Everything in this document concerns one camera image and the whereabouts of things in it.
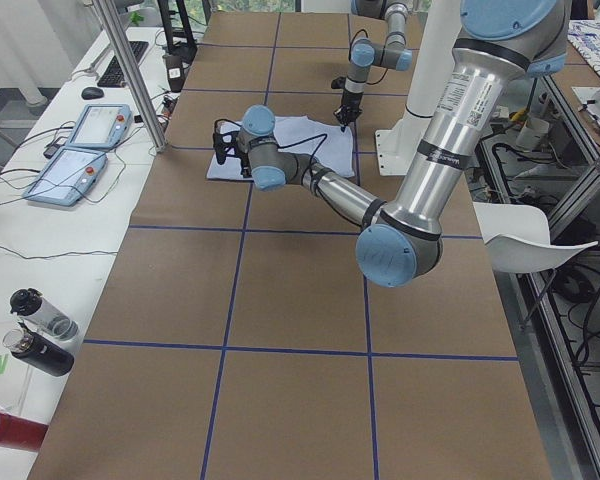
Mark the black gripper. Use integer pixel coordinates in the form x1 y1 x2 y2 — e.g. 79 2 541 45
239 155 252 178
335 90 363 132

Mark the light blue striped shirt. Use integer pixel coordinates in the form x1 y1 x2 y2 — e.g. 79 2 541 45
206 115 357 182

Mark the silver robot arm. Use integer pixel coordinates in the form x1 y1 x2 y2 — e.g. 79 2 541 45
216 1 571 287
331 1 415 131

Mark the far teach pendant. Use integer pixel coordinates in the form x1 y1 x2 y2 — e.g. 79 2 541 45
65 104 133 151

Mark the teach pendant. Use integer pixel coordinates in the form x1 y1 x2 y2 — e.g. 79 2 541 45
65 104 133 151
22 147 107 207

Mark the black keyboard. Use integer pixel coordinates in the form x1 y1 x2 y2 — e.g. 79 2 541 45
96 40 151 90

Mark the black computer mouse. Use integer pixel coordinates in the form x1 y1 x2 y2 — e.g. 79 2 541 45
81 86 104 100

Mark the near teach pendant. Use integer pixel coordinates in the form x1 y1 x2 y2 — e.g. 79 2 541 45
22 147 107 207

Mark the white plastic chair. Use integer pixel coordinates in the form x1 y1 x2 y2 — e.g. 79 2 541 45
472 201 600 331

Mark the clear water bottle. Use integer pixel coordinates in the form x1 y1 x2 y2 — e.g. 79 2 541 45
9 288 79 341

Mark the black water bottle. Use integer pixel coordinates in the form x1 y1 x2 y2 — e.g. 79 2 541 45
3 328 74 377

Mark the red cylinder bottle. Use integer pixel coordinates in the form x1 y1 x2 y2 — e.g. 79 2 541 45
0 412 48 452

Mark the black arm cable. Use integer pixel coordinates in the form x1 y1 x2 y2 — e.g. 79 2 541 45
214 118 376 226

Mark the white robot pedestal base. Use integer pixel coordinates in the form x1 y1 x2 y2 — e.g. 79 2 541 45
376 0 461 176

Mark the black pendant cable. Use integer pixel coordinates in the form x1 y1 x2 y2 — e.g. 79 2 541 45
0 124 141 261

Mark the aluminium frame post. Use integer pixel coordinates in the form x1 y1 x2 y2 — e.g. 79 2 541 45
93 0 167 153

